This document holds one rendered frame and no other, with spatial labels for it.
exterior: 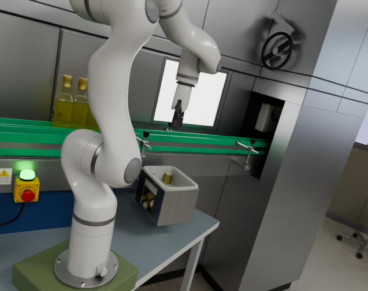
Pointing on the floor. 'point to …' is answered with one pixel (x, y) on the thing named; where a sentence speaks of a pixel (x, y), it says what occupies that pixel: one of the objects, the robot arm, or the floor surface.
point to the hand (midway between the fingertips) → (177, 123)
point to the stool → (362, 236)
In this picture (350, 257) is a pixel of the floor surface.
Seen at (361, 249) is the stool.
